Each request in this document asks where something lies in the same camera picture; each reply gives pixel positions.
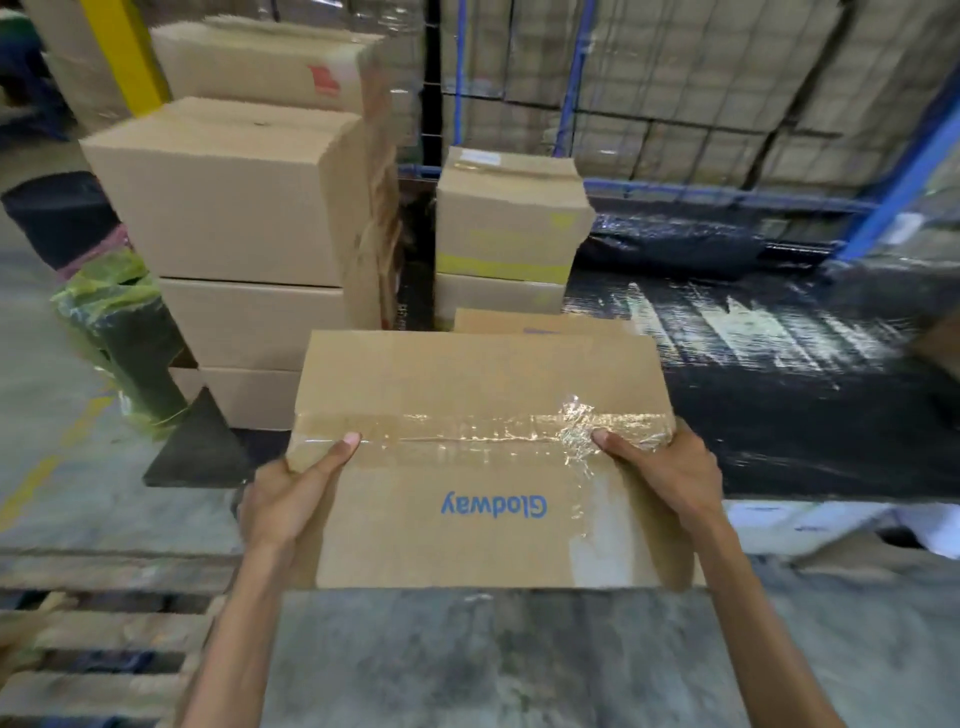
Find person's right hand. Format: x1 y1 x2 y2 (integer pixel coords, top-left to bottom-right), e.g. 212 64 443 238
590 417 727 538

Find green plastic bag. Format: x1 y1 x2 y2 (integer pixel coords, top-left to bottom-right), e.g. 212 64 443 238
50 251 190 433

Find black mesh roll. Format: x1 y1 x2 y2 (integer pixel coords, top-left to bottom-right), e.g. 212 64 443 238
0 170 122 271

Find person's right forearm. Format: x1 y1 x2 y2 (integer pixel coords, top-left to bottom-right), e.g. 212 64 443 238
693 517 847 728

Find blue metal cage frame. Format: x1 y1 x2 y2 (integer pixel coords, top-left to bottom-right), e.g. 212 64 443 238
397 0 960 264

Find yellow steel column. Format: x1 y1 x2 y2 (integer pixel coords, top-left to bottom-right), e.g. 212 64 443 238
78 0 173 118

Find red lubrication cleaner boxes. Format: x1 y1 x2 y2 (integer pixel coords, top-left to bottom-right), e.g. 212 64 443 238
149 14 418 151

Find person's left hand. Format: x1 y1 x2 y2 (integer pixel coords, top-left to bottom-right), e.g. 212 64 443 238
238 431 363 553

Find black steel post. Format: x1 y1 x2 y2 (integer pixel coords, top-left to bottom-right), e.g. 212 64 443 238
421 0 445 170

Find person's left forearm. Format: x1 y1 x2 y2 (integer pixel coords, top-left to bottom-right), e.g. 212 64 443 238
179 536 303 728

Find green striped Glodway box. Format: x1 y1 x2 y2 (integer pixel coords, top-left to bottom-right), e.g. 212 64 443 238
284 329 708 592

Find wall of wrapped stacked cartons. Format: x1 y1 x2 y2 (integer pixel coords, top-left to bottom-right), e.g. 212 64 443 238
22 0 960 198

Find cardboard box with yellow stripe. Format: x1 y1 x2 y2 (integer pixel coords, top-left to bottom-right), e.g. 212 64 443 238
434 272 568 331
434 146 598 287

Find wooden pallet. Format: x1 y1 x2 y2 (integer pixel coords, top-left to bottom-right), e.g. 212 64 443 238
0 551 243 728

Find pink striped Glodway box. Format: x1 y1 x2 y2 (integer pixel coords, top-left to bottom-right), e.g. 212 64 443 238
453 307 639 337

